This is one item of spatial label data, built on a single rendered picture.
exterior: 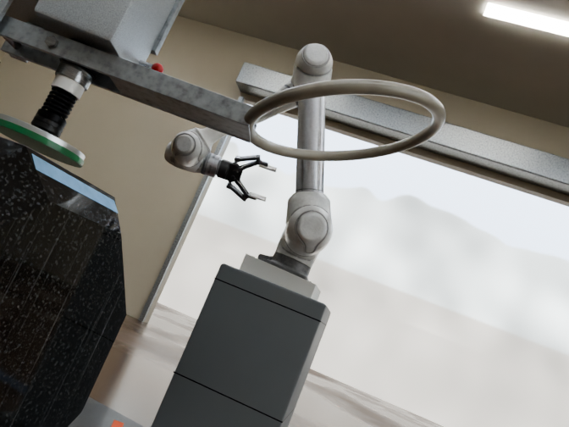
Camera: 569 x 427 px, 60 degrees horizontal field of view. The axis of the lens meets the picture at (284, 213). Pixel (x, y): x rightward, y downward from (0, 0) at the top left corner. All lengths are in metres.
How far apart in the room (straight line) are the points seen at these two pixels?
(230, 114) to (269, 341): 0.83
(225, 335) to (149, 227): 4.79
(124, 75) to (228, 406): 1.07
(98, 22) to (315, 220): 0.85
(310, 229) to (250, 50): 5.57
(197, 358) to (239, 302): 0.23
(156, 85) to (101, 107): 6.13
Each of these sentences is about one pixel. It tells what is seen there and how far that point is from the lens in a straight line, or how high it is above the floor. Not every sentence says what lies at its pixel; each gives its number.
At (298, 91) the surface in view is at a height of 1.14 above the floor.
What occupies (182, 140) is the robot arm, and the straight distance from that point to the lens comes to 1.73.
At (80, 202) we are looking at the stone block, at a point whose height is 0.77.
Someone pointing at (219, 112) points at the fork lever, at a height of 1.09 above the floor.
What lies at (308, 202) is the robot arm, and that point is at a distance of 1.66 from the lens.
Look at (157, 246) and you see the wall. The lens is 6.35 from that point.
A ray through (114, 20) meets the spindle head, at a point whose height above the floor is 1.18.
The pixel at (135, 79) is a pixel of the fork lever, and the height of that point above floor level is 1.08.
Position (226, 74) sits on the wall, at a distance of 6.93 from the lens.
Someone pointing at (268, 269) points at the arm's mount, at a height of 0.84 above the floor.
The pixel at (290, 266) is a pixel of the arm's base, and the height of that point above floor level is 0.89.
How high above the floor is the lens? 0.72
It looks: 11 degrees up
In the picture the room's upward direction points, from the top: 22 degrees clockwise
